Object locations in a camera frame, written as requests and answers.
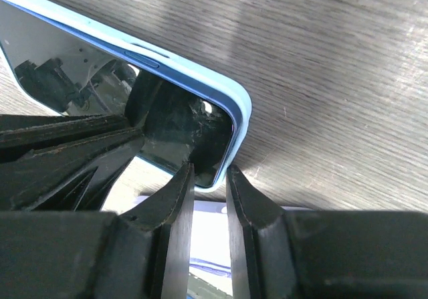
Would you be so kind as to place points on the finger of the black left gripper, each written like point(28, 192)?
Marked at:
point(20, 129)
point(74, 176)

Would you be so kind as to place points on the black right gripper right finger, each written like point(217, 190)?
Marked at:
point(278, 253)

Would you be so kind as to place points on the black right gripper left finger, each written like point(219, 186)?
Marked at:
point(142, 253)

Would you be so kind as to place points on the blue edged black smartphone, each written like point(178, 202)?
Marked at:
point(75, 74)

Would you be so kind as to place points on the light blue phone case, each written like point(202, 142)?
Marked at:
point(59, 14)

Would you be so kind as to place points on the lavender phone case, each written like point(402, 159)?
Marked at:
point(210, 239)

